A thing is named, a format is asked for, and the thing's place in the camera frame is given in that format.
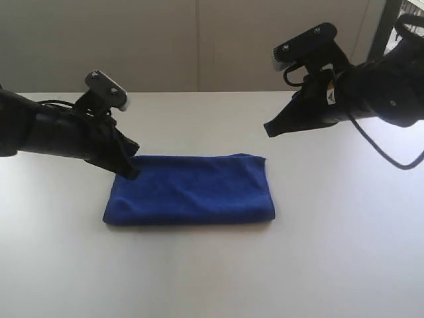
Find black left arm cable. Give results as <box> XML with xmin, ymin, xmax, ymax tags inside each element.
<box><xmin>38</xmin><ymin>99</ymin><xmax>77</xmax><ymax>110</ymax></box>

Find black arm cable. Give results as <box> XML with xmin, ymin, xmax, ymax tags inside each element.
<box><xmin>38</xmin><ymin>99</ymin><xmax>77</xmax><ymax>110</ymax></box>
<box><xmin>346</xmin><ymin>13</ymin><xmax>424</xmax><ymax>170</ymax></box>

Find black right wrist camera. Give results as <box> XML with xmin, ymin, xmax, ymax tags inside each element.
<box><xmin>272</xmin><ymin>23</ymin><xmax>350</xmax><ymax>74</ymax></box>

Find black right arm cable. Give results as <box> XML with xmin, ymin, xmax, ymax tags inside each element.
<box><xmin>346</xmin><ymin>13</ymin><xmax>424</xmax><ymax>170</ymax></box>

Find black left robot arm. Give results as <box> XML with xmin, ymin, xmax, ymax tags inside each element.
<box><xmin>1</xmin><ymin>89</ymin><xmax>140</xmax><ymax>180</ymax></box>

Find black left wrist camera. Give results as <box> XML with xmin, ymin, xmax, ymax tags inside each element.
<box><xmin>74</xmin><ymin>70</ymin><xmax>129</xmax><ymax>116</ymax></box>

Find blue microfiber towel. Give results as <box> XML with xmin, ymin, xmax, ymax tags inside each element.
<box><xmin>103</xmin><ymin>154</ymin><xmax>276</xmax><ymax>227</ymax></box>

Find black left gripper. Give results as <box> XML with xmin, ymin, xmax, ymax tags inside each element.
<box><xmin>66</xmin><ymin>110</ymin><xmax>139</xmax><ymax>180</ymax></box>

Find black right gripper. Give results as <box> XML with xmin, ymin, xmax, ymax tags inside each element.
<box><xmin>264</xmin><ymin>71</ymin><xmax>354</xmax><ymax>138</ymax></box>

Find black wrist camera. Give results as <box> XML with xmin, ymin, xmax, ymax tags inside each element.
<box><xmin>74</xmin><ymin>70</ymin><xmax>129</xmax><ymax>116</ymax></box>
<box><xmin>272</xmin><ymin>23</ymin><xmax>350</xmax><ymax>74</ymax></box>

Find dark window frame post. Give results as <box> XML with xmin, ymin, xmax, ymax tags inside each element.
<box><xmin>367</xmin><ymin>0</ymin><xmax>403</xmax><ymax>62</ymax></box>

